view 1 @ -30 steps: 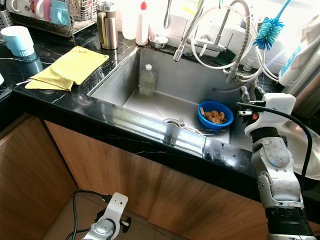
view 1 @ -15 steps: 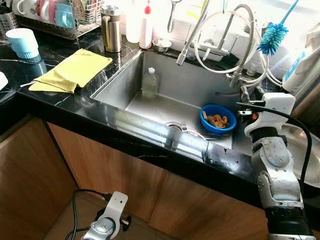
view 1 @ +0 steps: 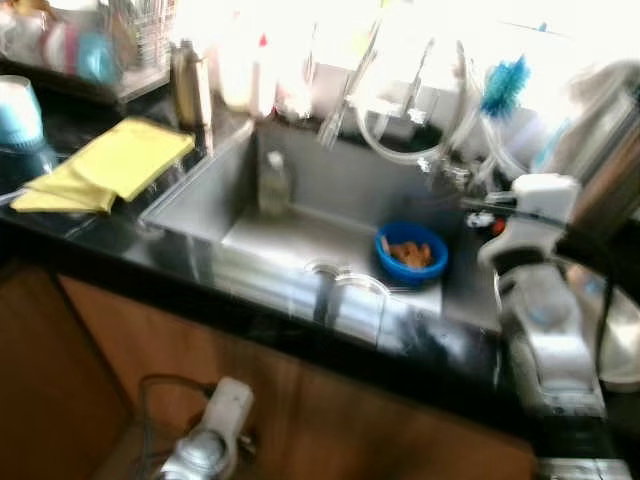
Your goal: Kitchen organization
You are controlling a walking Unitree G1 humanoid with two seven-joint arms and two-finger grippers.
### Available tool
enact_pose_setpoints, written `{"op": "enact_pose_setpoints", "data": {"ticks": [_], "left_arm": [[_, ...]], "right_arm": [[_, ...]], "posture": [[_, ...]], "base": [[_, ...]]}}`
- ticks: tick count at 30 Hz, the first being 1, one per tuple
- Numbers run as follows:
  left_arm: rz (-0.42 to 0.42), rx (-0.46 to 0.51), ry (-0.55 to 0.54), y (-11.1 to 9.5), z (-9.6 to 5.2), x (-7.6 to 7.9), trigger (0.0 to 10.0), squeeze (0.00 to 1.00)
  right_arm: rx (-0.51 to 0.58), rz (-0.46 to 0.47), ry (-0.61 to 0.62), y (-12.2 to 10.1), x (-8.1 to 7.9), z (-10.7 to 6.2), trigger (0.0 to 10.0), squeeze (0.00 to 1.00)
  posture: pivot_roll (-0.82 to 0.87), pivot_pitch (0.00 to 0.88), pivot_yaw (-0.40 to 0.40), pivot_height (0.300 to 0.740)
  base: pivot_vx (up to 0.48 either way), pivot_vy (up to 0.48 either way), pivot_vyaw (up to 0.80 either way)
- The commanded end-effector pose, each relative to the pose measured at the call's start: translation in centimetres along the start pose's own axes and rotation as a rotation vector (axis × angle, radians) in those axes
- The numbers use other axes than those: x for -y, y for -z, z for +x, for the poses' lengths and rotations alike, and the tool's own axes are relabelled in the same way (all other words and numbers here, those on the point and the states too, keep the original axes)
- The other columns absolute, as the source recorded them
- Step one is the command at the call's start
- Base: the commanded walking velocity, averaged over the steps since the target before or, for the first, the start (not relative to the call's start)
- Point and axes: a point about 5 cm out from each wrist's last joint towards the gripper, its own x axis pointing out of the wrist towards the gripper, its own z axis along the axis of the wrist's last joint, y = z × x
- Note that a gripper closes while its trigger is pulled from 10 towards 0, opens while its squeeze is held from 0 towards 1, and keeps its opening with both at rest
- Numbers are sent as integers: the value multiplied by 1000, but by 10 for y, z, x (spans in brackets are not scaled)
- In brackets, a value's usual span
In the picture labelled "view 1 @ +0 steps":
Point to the white kettle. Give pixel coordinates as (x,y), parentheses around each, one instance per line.
(590,90)

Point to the steel pull-out faucet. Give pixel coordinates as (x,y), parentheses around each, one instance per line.
(335,125)

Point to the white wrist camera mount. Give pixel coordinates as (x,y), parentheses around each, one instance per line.
(545,195)
(230,400)

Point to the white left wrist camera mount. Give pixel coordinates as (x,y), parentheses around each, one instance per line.
(230,400)

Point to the yellow cleaning cloth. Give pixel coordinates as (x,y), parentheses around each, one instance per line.
(130,155)

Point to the brown food pieces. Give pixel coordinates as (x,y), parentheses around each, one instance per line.
(410,252)

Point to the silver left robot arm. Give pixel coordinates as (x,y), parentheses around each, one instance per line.
(200,460)

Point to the shiny round cup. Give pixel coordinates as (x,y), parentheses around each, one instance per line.
(345,300)

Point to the slim steel faucet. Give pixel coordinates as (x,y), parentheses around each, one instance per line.
(455,175)

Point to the steel knife block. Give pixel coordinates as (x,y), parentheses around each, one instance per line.
(610,180)

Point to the white bottle with red cap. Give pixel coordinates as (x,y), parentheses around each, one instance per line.
(262,80)

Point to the wooden cabinet door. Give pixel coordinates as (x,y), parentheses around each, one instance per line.
(180,340)
(400,430)

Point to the blue plastic bowl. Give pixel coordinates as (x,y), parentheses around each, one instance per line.
(410,278)

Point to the steel thermos bottle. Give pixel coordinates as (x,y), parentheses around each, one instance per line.
(190,90)

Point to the clear plastic bottle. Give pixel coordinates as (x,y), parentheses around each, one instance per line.
(275,190)

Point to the pink cup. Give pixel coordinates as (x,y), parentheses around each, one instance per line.
(58,45)

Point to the white plastic container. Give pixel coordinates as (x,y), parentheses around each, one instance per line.
(232,75)

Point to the stainless steel sink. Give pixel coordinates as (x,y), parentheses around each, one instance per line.
(320,190)

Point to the blue bottle brush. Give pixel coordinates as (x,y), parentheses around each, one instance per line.
(505,88)

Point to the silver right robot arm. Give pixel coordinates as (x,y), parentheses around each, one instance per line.
(550,340)

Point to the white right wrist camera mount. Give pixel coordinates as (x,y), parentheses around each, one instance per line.
(545,195)

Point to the wooden cabinet side panel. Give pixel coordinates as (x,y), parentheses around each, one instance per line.
(50,380)

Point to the metal dish rack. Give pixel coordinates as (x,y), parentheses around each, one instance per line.
(130,40)

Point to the large steel plate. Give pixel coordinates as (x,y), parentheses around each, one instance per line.
(625,340)

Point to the white and blue cup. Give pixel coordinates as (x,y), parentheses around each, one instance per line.
(18,115)

